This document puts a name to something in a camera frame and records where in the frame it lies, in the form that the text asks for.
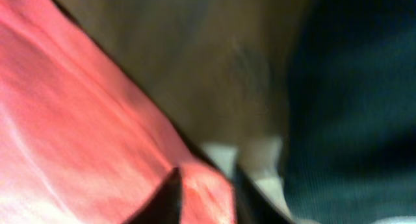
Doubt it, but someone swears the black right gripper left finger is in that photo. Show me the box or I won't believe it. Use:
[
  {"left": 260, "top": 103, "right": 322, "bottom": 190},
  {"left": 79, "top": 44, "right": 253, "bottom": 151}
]
[{"left": 122, "top": 168, "right": 182, "bottom": 224}]

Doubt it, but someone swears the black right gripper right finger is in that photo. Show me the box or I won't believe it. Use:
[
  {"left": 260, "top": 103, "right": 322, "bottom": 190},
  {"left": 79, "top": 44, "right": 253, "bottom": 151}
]
[{"left": 232, "top": 166, "right": 293, "bottom": 224}]

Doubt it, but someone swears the orange t-shirt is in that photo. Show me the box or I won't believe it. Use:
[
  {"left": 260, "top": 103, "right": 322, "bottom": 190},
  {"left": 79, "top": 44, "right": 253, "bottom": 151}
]
[{"left": 1, "top": 0, "right": 237, "bottom": 224}]

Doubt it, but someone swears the black folded garment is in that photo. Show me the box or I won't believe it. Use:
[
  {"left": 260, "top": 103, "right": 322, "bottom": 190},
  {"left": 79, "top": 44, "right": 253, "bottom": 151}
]
[{"left": 284, "top": 0, "right": 415, "bottom": 224}]

